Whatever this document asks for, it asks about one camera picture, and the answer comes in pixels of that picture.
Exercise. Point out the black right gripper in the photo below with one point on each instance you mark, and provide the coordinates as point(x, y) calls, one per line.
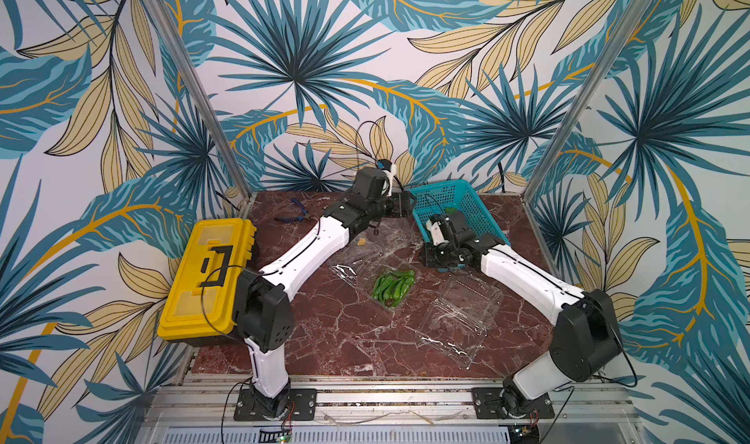
point(442, 256)

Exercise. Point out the clear clamshell pepper container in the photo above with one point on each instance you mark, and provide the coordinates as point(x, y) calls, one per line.
point(397, 236)
point(385, 279)

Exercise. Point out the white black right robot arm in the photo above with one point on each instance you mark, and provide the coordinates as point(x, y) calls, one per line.
point(585, 332)

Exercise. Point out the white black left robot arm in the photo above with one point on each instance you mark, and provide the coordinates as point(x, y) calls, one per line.
point(265, 319)

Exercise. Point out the teal perforated plastic basket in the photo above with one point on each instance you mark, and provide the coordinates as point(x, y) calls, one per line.
point(457, 194)

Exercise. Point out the yellow plastic toolbox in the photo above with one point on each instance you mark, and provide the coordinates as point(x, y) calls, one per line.
point(201, 305)

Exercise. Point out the white vented front panel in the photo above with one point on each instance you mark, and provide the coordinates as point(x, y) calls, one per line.
point(340, 434)

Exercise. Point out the blue handled pliers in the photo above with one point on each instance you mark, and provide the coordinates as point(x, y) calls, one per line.
point(302, 214)

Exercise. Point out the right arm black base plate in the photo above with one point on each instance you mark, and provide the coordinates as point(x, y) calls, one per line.
point(504, 403)

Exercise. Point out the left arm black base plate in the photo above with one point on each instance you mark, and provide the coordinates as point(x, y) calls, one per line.
point(297, 404)

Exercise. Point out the left aluminium frame post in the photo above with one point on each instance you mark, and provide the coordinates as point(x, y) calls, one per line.
point(173, 41)

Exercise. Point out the aluminium frame post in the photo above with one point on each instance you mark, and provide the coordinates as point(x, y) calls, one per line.
point(611, 50)
point(173, 41)

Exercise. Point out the right aluminium frame post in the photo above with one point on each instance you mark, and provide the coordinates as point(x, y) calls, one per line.
point(611, 50)

